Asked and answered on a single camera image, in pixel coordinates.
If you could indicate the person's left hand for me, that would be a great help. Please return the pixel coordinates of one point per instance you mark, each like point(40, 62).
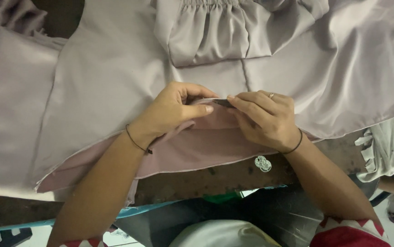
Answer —
point(166, 109)

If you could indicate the person's right hand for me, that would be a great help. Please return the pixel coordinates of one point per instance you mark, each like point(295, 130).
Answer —
point(272, 123)

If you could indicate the dark thread clipper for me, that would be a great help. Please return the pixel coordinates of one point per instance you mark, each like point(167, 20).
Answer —
point(223, 102)

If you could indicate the lilac satin garment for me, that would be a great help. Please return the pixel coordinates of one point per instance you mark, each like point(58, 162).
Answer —
point(114, 75)

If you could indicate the black right wrist band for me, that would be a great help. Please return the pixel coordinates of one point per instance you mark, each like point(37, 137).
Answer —
point(296, 145)

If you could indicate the black wrist band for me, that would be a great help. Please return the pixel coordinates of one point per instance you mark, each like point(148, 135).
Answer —
point(135, 142)
point(296, 145)

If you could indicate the round white sticker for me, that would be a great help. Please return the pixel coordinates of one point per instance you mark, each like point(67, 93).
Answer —
point(267, 167)
point(260, 161)

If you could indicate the black left wrist band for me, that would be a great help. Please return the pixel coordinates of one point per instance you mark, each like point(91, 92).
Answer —
point(135, 142)

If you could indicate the person's dark trousers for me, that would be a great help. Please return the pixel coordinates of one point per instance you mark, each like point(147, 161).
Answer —
point(251, 209)

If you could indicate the green plastic item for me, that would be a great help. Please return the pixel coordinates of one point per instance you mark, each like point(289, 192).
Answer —
point(222, 198)

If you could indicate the white cloth on lap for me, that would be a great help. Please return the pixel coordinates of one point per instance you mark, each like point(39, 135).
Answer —
point(224, 235)

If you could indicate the pale grey frayed cloth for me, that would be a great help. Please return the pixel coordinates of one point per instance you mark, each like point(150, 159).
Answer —
point(392, 147)

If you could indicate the red white right sleeve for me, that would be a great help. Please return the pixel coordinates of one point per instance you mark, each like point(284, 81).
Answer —
point(348, 235)

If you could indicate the red white sleeve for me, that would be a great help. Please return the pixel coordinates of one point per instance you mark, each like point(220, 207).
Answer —
point(348, 235)
point(83, 243)

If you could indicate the red white left sleeve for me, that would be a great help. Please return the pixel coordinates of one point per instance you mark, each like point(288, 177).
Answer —
point(83, 243)

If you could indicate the lilac fabric pile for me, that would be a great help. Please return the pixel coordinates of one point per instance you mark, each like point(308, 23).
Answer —
point(1, 17)

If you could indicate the black metal stand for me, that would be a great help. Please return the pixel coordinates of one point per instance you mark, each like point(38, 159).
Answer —
point(8, 236)

